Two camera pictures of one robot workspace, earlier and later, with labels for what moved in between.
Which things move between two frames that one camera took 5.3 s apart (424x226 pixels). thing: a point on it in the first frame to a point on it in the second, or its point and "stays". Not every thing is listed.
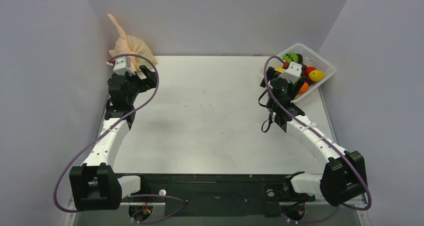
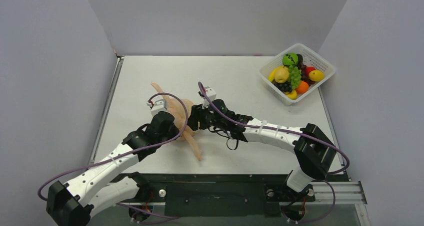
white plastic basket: [311, 59] stays
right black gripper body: [271, 74] to [195, 117]
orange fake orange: [304, 89] stays
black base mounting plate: [220, 194] stays
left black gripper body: [136, 86] to [172, 133]
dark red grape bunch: [303, 71] stays
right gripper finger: [271, 74] to [197, 116]
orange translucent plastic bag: [127, 44] to [179, 108]
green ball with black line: [290, 57] stays
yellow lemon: [316, 75] stays
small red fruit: [309, 69] stays
